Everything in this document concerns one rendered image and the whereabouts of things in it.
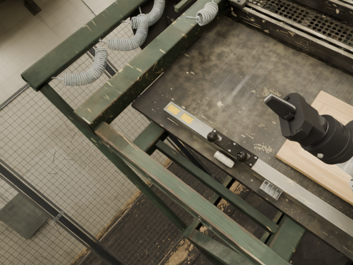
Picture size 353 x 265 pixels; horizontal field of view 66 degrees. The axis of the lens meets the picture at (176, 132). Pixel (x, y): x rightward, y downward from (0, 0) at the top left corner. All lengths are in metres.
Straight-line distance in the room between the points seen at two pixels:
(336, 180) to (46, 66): 1.36
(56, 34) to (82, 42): 4.26
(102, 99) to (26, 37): 4.77
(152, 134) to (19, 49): 4.82
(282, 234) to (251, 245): 0.16
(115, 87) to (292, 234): 0.86
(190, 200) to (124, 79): 0.56
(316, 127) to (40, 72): 1.27
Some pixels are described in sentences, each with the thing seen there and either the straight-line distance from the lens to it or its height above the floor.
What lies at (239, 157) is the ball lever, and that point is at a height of 1.43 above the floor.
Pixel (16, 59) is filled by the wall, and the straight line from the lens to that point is 5.77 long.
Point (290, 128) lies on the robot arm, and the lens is 0.58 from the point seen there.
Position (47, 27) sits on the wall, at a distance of 5.88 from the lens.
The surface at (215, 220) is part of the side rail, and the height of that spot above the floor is 1.33.
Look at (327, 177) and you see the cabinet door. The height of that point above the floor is 1.13.
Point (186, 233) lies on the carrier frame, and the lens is 2.06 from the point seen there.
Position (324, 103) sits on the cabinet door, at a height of 1.25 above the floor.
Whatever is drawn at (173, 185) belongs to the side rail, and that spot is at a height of 1.48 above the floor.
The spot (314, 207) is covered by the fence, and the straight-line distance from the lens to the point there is 1.04.
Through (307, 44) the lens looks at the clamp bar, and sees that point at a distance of 1.44.
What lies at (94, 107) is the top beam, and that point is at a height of 1.85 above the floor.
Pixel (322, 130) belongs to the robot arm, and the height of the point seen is 1.53.
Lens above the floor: 1.85
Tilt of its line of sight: 15 degrees down
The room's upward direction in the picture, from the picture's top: 43 degrees counter-clockwise
